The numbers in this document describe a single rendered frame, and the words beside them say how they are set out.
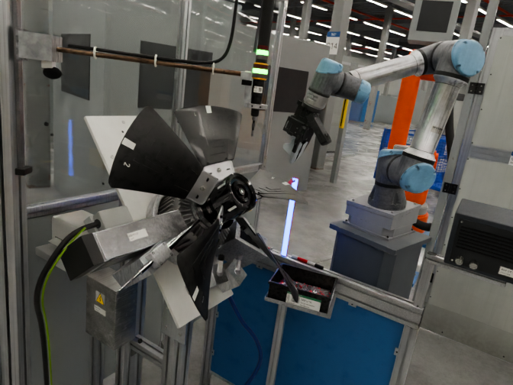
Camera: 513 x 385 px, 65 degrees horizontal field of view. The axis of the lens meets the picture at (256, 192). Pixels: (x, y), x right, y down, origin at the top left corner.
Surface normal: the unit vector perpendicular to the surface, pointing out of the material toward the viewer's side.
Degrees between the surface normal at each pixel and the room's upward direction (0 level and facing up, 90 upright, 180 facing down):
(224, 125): 39
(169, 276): 50
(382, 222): 90
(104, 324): 90
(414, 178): 99
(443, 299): 90
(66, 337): 90
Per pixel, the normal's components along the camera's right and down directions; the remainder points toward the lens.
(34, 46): 0.04, 0.27
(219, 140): 0.07, -0.52
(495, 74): -0.54, 0.16
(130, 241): 0.72, -0.43
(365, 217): -0.73, 0.09
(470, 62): 0.24, 0.18
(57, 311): 0.83, 0.25
